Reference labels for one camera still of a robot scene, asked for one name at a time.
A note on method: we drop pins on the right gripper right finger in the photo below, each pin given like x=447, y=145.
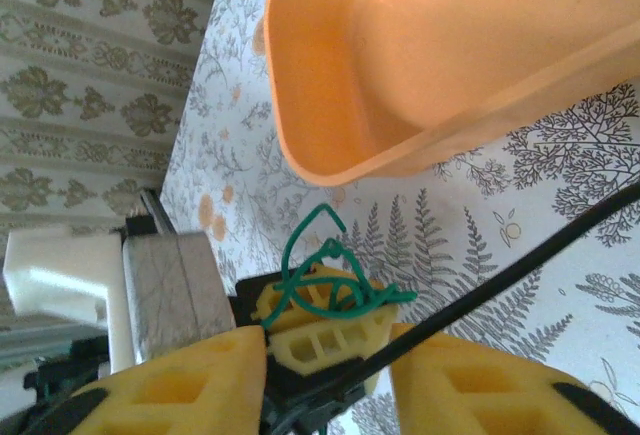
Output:
x=490, y=395

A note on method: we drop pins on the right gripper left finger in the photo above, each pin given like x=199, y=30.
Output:
x=200, y=385

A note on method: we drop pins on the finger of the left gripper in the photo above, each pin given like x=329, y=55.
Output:
x=340, y=342
x=320, y=285

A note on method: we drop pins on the orange plastic tray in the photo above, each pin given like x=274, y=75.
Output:
x=425, y=65

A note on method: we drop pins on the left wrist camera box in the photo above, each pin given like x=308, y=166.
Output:
x=165, y=290

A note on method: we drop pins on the aluminium table side rail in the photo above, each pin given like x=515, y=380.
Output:
x=155, y=212

